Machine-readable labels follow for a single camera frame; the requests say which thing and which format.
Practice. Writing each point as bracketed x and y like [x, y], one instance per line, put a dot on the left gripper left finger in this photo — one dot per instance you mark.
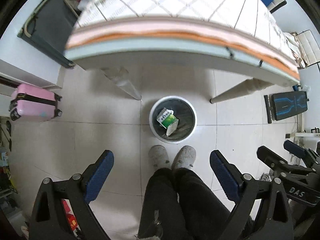
[49, 218]

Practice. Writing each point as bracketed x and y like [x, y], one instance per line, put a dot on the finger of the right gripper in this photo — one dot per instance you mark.
[272, 160]
[295, 149]

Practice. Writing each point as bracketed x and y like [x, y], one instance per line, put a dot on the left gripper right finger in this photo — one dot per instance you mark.
[273, 219]

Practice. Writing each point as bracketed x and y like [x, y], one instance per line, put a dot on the green white medicine box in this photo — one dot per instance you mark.
[168, 121]

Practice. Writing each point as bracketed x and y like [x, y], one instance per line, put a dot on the white trash bin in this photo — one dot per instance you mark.
[183, 110]

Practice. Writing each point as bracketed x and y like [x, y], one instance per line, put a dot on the black blue exercise board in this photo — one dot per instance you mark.
[281, 106]

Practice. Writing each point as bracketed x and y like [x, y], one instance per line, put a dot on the person black trousers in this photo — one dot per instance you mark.
[179, 205]

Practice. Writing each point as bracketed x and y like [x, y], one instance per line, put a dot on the grey slipper right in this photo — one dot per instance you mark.
[185, 158]

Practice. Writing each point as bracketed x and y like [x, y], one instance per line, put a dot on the grey slipper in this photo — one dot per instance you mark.
[159, 157]
[185, 158]

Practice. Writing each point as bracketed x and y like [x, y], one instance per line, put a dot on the grey slipper left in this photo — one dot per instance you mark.
[159, 157]

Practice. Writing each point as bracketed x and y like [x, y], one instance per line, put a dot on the pink suitcase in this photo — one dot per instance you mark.
[31, 103]

